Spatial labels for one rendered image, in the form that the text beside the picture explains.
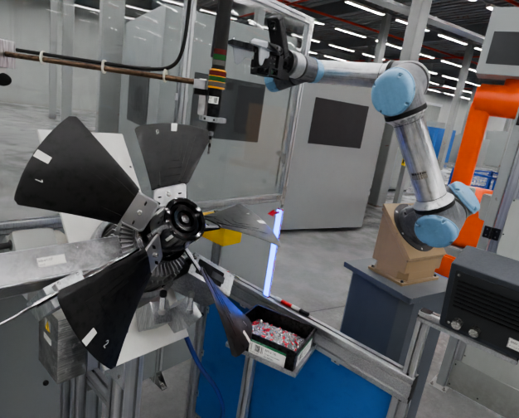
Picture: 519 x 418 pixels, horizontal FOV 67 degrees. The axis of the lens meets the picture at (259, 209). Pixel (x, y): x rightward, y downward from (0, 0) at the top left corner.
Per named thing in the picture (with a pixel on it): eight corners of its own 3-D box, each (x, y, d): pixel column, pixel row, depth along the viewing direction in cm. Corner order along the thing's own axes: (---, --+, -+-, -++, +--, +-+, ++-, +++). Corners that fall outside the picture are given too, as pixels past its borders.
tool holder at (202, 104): (187, 118, 99) (191, 77, 96) (195, 118, 105) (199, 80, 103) (222, 123, 98) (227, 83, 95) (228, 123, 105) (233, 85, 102)
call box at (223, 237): (196, 237, 160) (198, 212, 157) (214, 233, 168) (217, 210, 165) (221, 250, 150) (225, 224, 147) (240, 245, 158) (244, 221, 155)
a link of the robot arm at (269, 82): (284, 88, 141) (309, 80, 133) (266, 95, 133) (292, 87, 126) (278, 66, 139) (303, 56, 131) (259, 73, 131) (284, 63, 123)
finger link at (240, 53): (223, 60, 105) (254, 66, 109) (225, 36, 104) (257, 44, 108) (219, 60, 108) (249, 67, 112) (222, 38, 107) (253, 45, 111)
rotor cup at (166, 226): (144, 268, 98) (171, 250, 90) (128, 215, 101) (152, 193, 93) (191, 257, 109) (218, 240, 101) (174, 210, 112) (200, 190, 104)
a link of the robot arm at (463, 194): (453, 219, 137) (488, 199, 127) (442, 237, 128) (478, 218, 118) (429, 193, 138) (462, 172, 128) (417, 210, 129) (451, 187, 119)
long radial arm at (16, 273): (101, 249, 109) (119, 234, 102) (109, 274, 108) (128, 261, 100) (-23, 271, 88) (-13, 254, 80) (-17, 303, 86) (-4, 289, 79)
